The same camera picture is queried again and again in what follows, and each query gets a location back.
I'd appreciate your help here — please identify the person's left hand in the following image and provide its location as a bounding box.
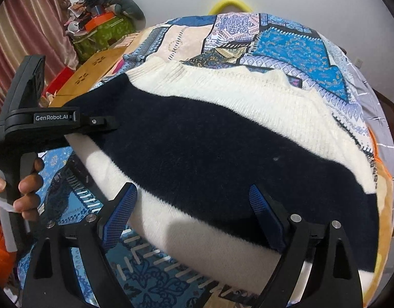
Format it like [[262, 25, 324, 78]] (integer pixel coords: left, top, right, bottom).
[[0, 158, 44, 222]]

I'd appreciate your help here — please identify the red gold striped curtain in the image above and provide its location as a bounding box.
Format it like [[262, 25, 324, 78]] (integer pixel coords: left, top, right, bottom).
[[0, 0, 79, 113]]

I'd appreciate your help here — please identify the green patterned storage box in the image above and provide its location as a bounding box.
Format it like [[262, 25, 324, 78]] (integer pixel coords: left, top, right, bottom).
[[72, 16, 136, 63]]

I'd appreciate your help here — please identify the yellow foam arch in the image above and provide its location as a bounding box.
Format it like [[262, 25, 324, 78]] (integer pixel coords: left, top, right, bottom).
[[208, 0, 253, 15]]

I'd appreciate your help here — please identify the orange box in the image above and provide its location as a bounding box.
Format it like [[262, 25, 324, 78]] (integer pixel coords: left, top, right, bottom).
[[84, 12, 115, 32]]

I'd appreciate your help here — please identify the blue patchwork bed quilt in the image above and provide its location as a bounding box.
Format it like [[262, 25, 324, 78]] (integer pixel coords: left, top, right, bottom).
[[16, 12, 394, 308]]

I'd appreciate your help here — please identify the grey plush toy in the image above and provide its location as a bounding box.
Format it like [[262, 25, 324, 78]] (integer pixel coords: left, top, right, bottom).
[[101, 0, 145, 21]]

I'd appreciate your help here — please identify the pile of clutter items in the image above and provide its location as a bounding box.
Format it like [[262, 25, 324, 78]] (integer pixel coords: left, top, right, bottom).
[[64, 0, 108, 37]]

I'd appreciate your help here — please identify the orange sleeve left forearm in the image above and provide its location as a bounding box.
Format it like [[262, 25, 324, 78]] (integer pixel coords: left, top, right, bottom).
[[0, 225, 17, 288]]

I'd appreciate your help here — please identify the red flat box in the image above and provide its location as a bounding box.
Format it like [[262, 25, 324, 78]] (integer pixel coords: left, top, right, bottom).
[[42, 66, 74, 97]]

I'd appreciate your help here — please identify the cream navy striped cat sweater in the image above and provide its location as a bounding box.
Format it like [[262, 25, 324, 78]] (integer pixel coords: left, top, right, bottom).
[[67, 57, 379, 294]]

